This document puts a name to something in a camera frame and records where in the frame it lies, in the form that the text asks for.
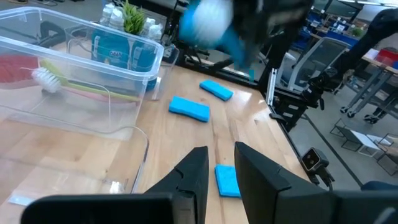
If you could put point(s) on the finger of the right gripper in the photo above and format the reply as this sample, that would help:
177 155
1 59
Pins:
248 31

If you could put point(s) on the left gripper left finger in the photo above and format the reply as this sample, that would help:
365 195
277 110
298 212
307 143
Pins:
109 211

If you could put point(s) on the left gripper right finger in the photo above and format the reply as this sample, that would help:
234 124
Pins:
311 208

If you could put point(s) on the blue dish brush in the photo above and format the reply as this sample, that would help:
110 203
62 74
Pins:
211 21

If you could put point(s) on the blue sponge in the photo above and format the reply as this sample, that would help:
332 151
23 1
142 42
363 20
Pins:
227 180
216 90
189 109

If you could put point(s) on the green dish brush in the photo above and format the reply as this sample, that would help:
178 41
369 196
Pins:
46 79

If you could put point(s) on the grey mesh office chair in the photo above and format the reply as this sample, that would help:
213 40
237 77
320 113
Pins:
311 62

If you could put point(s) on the wheeled desk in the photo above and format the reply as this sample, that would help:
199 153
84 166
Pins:
385 69

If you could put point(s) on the green plant in white pot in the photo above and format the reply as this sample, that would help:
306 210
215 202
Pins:
133 18

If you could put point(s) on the deep clear plastic bin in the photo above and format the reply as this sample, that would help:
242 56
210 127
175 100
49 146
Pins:
18 37

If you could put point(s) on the small black table camera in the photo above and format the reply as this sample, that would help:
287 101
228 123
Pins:
314 161

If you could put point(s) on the silver frame bracket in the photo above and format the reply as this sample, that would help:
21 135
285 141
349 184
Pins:
271 87

